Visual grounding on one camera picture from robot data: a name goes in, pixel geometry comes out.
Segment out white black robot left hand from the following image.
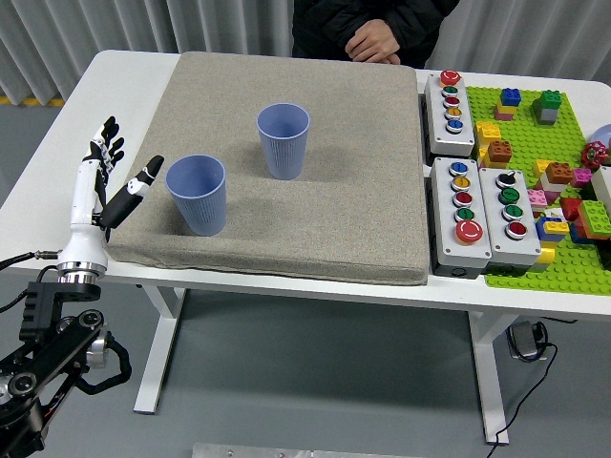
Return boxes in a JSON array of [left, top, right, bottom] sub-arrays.
[[59, 115, 166, 268]]

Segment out blue ribbed plastic cup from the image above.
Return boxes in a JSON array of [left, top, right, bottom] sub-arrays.
[[165, 154, 226, 237], [256, 103, 312, 181]]

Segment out white table leg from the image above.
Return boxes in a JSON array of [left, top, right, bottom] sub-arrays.
[[133, 284, 188, 414], [467, 310, 522, 446]]

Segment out grey pleated curtain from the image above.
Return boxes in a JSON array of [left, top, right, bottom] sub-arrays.
[[0, 0, 611, 109]]

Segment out grey-brown fabric mat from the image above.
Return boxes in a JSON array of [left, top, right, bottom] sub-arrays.
[[100, 51, 433, 287]]

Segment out person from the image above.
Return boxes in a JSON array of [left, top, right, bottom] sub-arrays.
[[290, 0, 460, 68]]

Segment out person's hand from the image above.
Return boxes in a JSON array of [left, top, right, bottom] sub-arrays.
[[344, 17, 401, 65]]

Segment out grey five-button control box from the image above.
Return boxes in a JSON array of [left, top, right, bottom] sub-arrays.
[[429, 156, 494, 280], [423, 70, 478, 158]]

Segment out orange building block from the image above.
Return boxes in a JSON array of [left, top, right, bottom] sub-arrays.
[[487, 139, 515, 168], [545, 161, 575, 185]]

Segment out grey four-button control box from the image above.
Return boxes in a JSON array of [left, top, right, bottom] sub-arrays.
[[477, 166, 543, 277]]

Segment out grey power adapter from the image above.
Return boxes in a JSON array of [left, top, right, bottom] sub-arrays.
[[506, 321, 550, 363]]

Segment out green studded building baseplate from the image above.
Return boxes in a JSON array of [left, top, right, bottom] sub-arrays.
[[465, 85, 611, 298]]

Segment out red building block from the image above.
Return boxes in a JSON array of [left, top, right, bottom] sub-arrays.
[[559, 197, 584, 222]]

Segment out large green building block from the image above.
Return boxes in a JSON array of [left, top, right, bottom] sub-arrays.
[[577, 199, 611, 236]]

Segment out red valve handwheel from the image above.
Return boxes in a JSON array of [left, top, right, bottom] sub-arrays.
[[580, 141, 609, 170]]

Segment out white box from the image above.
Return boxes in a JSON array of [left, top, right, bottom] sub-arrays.
[[590, 165, 611, 216]]

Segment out black power cable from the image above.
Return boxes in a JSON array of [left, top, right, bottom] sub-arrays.
[[486, 323, 559, 448]]

